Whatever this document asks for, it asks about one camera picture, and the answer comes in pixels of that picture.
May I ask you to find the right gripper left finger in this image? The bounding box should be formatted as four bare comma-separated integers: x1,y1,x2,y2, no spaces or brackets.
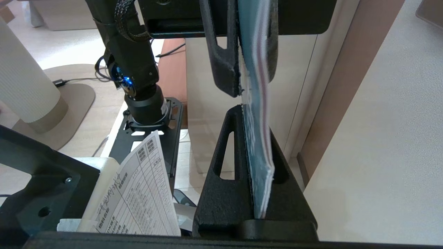
192,104,258,240

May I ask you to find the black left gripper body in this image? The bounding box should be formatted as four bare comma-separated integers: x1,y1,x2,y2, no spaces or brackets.
142,0,338,39

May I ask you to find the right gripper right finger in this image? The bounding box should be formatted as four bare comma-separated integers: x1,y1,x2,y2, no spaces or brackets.
239,126,319,241

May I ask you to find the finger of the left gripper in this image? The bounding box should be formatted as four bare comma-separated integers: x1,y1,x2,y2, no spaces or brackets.
266,0,279,83
199,0,242,98

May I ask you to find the blue and white door hanger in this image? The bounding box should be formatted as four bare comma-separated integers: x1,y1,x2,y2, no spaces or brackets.
237,0,277,219

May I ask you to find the silver robot base chassis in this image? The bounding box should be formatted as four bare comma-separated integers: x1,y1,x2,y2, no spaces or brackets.
172,188,198,230

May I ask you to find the white door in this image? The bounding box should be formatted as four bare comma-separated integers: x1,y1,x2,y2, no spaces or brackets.
303,0,443,242

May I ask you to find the brown door lock plate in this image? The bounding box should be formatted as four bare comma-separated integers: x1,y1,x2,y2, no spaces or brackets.
415,0,443,30

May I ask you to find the printed paper sheet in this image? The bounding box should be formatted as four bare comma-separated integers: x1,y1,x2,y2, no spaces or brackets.
77,130,181,237

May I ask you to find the beige furniture piece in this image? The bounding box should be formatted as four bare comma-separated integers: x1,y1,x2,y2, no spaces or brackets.
21,0,96,32

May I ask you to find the white column floor lamp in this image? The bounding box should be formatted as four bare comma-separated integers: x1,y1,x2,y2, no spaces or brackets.
0,17,96,151

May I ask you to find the thick black braided cable sleeve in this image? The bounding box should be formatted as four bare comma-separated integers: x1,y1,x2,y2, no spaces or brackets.
115,0,150,41

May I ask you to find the black floor cable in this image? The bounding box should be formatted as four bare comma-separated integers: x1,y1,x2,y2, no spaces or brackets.
52,55,116,87

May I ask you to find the black torso bracket plate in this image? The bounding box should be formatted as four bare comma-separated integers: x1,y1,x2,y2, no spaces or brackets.
0,124,101,242

